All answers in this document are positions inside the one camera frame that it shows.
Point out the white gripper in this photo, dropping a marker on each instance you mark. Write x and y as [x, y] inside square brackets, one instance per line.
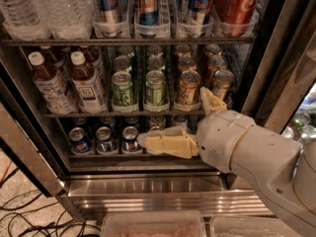
[221, 137]

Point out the red bull can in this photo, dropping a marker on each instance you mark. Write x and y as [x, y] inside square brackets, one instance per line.
[146, 17]
[193, 15]
[110, 20]

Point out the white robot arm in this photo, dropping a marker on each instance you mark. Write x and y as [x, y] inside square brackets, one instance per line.
[281, 171]

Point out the front left gold can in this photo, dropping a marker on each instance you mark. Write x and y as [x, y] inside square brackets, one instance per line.
[187, 95]

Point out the gold can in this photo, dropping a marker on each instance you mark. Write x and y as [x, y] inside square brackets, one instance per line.
[221, 83]
[187, 95]

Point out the front right gold can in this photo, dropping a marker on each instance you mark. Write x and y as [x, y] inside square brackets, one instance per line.
[221, 83]

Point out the front right green can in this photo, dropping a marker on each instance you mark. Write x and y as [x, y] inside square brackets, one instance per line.
[155, 91]

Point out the green can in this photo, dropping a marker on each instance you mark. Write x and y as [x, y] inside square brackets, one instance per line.
[155, 91]
[123, 93]

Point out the right blue pepsi can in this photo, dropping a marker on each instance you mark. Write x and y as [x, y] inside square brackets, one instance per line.
[129, 140]

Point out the blue pepsi can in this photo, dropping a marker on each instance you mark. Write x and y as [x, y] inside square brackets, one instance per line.
[129, 140]
[81, 144]
[106, 144]

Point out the front left green can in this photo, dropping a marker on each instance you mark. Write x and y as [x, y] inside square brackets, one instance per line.
[123, 93]

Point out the right glass fridge door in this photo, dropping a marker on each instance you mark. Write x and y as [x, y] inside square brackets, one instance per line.
[281, 68]

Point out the middle blue pepsi can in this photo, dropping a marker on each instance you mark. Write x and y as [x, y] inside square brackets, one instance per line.
[106, 144]

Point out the stainless steel fridge cabinet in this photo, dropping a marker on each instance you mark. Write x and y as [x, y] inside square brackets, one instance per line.
[96, 185]

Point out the left blue pepsi can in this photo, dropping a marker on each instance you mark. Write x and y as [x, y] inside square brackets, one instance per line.
[81, 144]

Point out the red coca cola can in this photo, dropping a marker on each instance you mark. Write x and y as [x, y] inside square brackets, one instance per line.
[234, 15]

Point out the left open fridge door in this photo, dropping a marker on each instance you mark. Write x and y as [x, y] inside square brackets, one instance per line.
[19, 147]

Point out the right clear plastic bin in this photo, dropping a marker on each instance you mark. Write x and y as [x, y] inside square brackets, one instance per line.
[244, 226]

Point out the clear plastic bin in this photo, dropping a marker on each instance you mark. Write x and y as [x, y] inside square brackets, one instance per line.
[183, 223]
[244, 226]

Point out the front right tea bottle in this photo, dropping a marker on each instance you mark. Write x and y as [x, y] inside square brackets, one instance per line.
[88, 84]

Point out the tea bottle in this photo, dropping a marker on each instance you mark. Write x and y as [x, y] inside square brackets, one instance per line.
[88, 84]
[54, 87]

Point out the left clear plastic bin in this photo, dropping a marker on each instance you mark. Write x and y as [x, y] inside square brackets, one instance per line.
[183, 223]

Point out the front left tea bottle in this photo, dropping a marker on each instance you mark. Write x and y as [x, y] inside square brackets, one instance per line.
[54, 87]

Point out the right clear water bottle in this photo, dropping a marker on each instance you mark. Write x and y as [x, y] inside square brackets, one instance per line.
[69, 19]

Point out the clear water bottle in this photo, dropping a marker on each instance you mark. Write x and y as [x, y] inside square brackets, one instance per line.
[23, 20]
[69, 19]

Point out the left clear water bottle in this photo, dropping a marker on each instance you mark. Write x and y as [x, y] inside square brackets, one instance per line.
[23, 20]

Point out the top wire shelf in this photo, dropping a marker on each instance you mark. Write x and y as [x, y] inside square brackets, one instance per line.
[117, 42]

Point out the wire shelf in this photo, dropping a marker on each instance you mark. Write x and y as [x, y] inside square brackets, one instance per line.
[117, 42]
[118, 114]

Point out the middle wire shelf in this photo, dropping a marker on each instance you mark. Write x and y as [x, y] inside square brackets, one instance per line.
[118, 114]

